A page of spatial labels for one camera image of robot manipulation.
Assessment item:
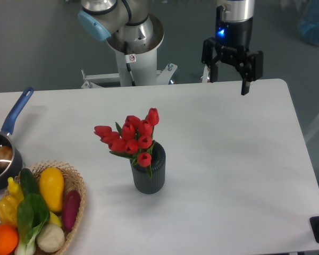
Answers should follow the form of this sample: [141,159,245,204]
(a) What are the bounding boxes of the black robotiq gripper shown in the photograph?
[202,17,264,96]

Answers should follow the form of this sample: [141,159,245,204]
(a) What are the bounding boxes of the red tulip bouquet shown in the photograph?
[94,108,160,167]

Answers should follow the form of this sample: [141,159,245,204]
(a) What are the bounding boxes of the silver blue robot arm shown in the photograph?
[78,1,264,95]

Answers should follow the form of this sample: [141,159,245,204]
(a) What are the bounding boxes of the dark grey ribbed vase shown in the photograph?
[130,142,166,194]

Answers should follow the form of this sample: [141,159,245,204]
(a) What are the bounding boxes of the blue plastic bag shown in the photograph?
[297,0,319,46]

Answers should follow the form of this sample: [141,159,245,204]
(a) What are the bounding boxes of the woven bamboo basket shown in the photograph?
[0,161,86,254]

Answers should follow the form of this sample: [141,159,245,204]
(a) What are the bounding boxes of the yellow squash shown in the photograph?
[39,167,64,214]

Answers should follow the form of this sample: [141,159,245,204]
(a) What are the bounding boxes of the purple eggplant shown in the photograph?
[62,190,81,231]

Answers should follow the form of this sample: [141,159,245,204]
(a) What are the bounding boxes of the green cucumber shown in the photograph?
[20,168,40,196]

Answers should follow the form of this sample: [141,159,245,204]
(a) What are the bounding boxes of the yellow banana tip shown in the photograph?
[48,211,62,227]

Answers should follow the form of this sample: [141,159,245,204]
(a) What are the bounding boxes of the brown bread roll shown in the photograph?
[0,146,13,168]

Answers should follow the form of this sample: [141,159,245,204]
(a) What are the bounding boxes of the green bok choy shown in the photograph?
[15,193,49,254]

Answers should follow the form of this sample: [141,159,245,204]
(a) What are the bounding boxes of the small yellow gourd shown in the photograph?
[7,177,24,203]

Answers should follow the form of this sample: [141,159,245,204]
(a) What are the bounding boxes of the beige garlic bulb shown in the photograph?
[37,224,65,253]

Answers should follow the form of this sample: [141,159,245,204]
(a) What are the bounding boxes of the yellow bell pepper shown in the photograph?
[0,195,18,227]

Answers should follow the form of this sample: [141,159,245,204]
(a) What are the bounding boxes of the orange fruit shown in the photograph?
[0,224,19,254]

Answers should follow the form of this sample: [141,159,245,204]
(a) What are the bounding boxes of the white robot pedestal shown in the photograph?
[81,14,178,88]

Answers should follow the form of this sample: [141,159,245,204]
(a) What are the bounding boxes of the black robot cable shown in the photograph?
[123,41,137,87]

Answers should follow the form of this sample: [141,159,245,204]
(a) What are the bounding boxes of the blue handled saucepan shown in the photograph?
[0,87,34,190]

